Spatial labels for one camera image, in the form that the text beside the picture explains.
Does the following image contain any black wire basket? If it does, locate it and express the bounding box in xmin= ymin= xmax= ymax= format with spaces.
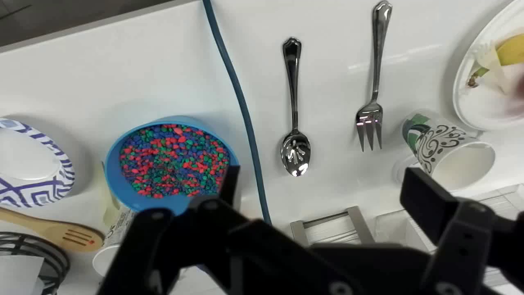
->
xmin=0 ymin=229 xmax=72 ymax=295

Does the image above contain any patterned paper cup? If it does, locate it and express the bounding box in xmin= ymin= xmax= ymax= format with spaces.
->
xmin=401 ymin=111 xmax=498 ymax=193

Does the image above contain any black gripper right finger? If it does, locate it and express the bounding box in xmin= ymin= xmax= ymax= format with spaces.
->
xmin=399 ymin=165 xmax=524 ymax=295

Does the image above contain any plain white cup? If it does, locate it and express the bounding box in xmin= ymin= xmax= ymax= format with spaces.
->
xmin=90 ymin=209 xmax=136 ymax=276

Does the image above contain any blue power cable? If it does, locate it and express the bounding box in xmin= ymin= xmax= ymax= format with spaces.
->
xmin=201 ymin=0 xmax=273 ymax=225

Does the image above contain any metal slotted spoon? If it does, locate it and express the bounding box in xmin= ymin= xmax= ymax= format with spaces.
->
xmin=278 ymin=35 xmax=314 ymax=178

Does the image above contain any white foam plate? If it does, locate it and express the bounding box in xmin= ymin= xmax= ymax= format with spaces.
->
xmin=450 ymin=0 xmax=524 ymax=132

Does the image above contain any blue patterned paper plate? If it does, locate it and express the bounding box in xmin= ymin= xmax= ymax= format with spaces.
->
xmin=0 ymin=114 xmax=78 ymax=209

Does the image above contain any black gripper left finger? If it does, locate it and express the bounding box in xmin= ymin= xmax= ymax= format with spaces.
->
xmin=96 ymin=162 xmax=252 ymax=295

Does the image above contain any wooden slotted spatula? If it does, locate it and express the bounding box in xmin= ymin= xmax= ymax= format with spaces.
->
xmin=0 ymin=204 xmax=105 ymax=253

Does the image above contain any white plastic fork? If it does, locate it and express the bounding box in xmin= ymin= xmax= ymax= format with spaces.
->
xmin=465 ymin=39 xmax=517 ymax=89

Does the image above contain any blue bowl of coloured beads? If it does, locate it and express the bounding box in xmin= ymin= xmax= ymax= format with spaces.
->
xmin=103 ymin=114 xmax=242 ymax=217

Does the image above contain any metal fork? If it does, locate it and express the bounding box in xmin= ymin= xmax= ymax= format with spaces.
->
xmin=354 ymin=0 xmax=393 ymax=153

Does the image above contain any metal napkin holder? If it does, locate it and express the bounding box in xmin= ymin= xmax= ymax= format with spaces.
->
xmin=288 ymin=204 xmax=378 ymax=248

